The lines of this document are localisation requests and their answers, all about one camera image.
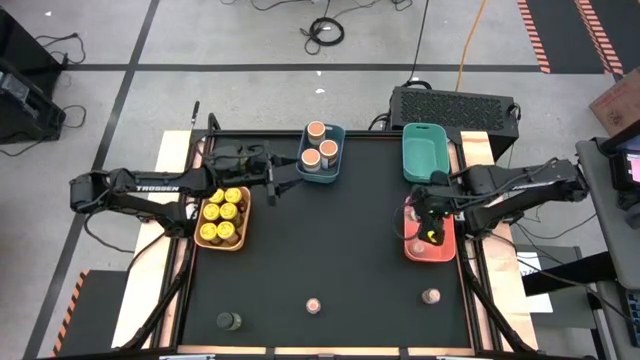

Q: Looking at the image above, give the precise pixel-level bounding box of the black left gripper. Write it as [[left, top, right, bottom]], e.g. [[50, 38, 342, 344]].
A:
[[219, 144, 304, 206]]

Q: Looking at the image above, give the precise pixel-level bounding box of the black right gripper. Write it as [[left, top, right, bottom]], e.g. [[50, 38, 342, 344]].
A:
[[412, 172, 456, 245]]

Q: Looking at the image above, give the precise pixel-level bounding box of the tan-lid jar with tan label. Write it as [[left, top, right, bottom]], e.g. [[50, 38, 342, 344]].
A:
[[300, 147, 323, 174]]

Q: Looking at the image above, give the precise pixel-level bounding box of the tan-lid jar with black label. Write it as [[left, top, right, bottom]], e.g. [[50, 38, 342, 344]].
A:
[[318, 138, 340, 170]]

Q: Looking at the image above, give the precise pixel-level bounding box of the tan-lid seasoning jar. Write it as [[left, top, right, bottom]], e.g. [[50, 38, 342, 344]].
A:
[[305, 120, 328, 147]]

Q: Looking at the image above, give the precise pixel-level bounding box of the orange plastic bin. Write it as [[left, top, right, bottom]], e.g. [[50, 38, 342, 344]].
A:
[[402, 195, 458, 264]]

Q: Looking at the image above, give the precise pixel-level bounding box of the blue plastic bin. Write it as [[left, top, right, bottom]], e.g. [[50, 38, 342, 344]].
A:
[[294, 122, 347, 185]]

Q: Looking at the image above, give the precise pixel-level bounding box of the teal plastic bin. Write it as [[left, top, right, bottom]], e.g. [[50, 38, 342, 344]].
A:
[[401, 121, 452, 184]]

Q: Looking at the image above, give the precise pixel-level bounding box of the yellow plastic bin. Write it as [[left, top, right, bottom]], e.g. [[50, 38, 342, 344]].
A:
[[193, 185, 252, 252]]

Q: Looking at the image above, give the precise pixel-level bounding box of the wooden table side board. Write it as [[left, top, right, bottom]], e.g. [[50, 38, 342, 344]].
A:
[[458, 130, 540, 351], [110, 130, 194, 350]]

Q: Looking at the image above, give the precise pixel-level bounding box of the black computer tower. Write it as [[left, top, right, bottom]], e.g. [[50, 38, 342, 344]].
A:
[[388, 85, 521, 162]]

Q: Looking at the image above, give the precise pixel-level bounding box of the white paper sheet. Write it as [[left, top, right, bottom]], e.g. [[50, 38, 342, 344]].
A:
[[516, 251, 555, 315]]

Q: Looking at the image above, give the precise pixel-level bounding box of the black-lid green herb bottle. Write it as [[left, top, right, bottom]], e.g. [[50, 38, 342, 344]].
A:
[[215, 310, 243, 332]]

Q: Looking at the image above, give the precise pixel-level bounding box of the grey desk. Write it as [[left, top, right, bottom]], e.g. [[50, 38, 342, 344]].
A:
[[574, 134, 640, 291]]

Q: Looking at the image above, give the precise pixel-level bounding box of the black monitor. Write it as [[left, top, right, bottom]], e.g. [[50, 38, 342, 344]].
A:
[[599, 132, 640, 192]]

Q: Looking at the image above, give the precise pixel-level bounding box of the brown cardboard box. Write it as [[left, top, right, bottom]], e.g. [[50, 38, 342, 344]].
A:
[[588, 67, 640, 137]]

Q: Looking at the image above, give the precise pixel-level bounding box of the black hazard-edged floor mat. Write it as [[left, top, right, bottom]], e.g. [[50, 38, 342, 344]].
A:
[[516, 0, 626, 76], [49, 268, 130, 359]]

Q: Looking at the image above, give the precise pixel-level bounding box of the black equipment case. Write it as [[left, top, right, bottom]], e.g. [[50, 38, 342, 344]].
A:
[[0, 7, 68, 146]]

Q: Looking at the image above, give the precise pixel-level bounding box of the black aluminium table frame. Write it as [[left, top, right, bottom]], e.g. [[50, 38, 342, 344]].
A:
[[117, 112, 540, 360]]

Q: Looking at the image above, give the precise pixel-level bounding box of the black coiled floor cable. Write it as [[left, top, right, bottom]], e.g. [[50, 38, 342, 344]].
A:
[[298, 16, 346, 56]]

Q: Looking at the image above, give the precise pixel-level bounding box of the black power cable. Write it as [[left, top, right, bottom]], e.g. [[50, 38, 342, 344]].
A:
[[409, 0, 431, 86]]

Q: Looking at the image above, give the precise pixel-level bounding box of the yellow power cable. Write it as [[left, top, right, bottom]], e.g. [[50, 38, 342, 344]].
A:
[[454, 0, 490, 93]]

